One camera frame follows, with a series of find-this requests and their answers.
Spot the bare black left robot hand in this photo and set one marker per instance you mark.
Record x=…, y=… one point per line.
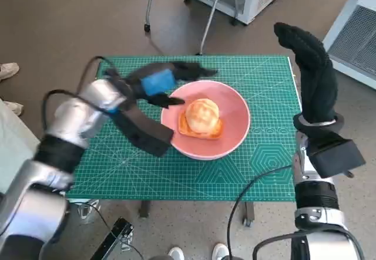
x=158, y=81

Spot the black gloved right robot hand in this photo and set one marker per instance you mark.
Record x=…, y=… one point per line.
x=317, y=78

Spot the long striped toy bread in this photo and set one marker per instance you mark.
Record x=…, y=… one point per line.
x=182, y=126

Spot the round toy bread bun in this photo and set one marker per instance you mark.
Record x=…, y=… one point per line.
x=202, y=114

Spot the pink bowl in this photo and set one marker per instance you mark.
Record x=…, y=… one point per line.
x=232, y=107

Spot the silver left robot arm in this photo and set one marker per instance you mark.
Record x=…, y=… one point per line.
x=76, y=119

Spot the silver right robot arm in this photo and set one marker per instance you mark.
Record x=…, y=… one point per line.
x=314, y=195

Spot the white cabinet with grey grille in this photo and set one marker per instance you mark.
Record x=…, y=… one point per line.
x=358, y=43

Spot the green cutting mat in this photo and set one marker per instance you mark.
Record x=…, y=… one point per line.
x=235, y=66

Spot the person's beige shoe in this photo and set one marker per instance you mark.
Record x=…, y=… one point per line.
x=8, y=70
x=14, y=107

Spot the grey mesh sneaker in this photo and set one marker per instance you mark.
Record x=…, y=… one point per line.
x=88, y=210

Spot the black table leg with caster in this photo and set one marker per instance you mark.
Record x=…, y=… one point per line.
x=249, y=213

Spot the white shoe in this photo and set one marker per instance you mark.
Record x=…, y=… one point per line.
x=220, y=252
x=176, y=254

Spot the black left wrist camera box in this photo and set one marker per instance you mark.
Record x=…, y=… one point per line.
x=147, y=136

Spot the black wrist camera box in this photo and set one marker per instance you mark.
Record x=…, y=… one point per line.
x=337, y=157
x=147, y=136

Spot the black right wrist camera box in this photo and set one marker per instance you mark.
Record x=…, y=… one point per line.
x=337, y=157

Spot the black metal stand frame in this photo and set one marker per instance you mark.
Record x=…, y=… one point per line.
x=114, y=233

